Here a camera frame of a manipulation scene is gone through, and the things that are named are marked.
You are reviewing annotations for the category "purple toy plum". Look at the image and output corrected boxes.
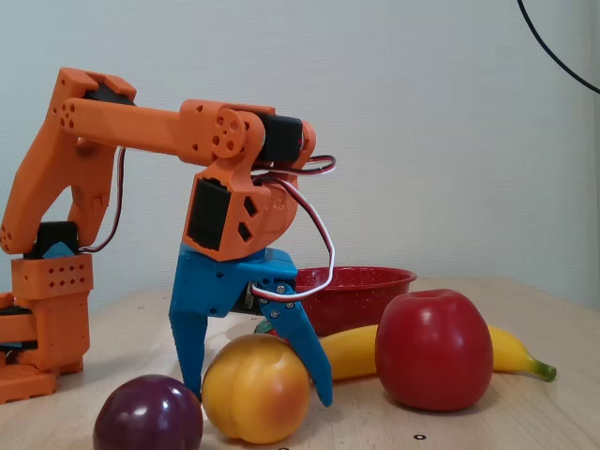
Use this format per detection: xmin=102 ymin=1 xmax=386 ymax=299
xmin=92 ymin=373 xmax=204 ymax=450

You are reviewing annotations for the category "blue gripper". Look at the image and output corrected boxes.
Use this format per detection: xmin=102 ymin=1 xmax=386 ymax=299
xmin=169 ymin=242 xmax=335 ymax=409

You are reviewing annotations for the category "yellow toy banana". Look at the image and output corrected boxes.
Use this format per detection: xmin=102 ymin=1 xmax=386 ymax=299
xmin=318 ymin=323 xmax=558 ymax=383

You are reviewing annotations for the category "black hanging cable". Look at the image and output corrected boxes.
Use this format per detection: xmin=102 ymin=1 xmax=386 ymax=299
xmin=517 ymin=0 xmax=600 ymax=95

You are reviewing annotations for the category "red white black servo cable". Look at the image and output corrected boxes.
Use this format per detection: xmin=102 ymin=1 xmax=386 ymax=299
xmin=251 ymin=154 xmax=338 ymax=302
xmin=79 ymin=145 xmax=128 ymax=254

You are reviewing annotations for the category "red toy apple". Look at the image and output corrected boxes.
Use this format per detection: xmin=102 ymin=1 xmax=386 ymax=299
xmin=374 ymin=289 xmax=495 ymax=413

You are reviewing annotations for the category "yellow orange toy peach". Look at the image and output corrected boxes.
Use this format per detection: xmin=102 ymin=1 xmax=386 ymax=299
xmin=201 ymin=333 xmax=311 ymax=445

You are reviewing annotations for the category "red toy strawberry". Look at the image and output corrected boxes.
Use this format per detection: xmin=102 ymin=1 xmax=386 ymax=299
xmin=255 ymin=318 xmax=294 ymax=349

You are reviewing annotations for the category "red speckled enamel bowl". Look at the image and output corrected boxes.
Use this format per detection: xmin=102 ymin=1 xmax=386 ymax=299
xmin=294 ymin=265 xmax=418 ymax=338

